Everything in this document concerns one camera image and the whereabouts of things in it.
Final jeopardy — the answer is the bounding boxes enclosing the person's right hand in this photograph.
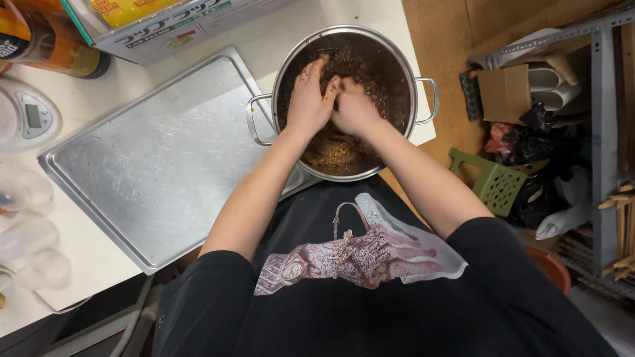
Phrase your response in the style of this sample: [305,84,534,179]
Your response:
[331,77,384,138]

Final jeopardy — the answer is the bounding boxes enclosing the person's left hand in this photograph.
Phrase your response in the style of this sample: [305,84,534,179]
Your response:
[286,56,341,138]

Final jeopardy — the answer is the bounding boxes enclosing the brown minced meat mixture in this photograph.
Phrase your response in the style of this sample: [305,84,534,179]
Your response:
[300,48,390,170]

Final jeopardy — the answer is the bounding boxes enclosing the stainless steel stock pot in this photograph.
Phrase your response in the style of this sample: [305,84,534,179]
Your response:
[245,25,440,182]

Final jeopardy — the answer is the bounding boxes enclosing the brown cardboard box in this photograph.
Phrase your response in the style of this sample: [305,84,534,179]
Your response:
[476,63,532,125]

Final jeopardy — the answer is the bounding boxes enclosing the green perforated plastic stool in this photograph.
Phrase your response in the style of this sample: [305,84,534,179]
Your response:
[448,147,528,217]

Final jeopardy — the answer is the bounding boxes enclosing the aluminium baking tray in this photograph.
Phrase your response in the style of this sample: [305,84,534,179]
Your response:
[38,46,318,276]

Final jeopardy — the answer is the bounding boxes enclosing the cardboard box of plastic wrap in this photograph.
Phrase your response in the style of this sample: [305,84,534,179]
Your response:
[60,0,298,66]

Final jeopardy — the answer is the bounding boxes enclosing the person's black printed t-shirt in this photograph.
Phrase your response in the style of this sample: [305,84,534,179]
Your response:
[151,175,621,357]

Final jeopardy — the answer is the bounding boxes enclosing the black plastic bags heap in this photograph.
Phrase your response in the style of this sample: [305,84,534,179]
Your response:
[496,101,591,230]

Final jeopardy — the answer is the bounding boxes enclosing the white plastic pipes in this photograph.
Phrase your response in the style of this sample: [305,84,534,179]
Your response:
[526,62,582,112]

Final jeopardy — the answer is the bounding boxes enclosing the white plastic bag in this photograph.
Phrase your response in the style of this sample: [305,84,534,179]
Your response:
[535,166,593,241]

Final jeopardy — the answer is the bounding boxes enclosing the grey metal storage rack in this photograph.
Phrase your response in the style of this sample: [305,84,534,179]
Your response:
[466,2,635,298]

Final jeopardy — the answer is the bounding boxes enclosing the orange plastic basin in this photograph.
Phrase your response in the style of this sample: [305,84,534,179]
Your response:
[523,245,572,296]

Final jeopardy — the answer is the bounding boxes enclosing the orange label sauce bottle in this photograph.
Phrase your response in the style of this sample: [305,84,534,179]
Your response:
[0,0,111,80]

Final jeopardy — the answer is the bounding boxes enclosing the white digital kitchen scale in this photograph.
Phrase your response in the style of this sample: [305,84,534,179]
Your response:
[0,75,63,154]

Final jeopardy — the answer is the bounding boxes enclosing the clear plastic gloves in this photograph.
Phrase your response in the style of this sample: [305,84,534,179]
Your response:
[0,169,72,293]

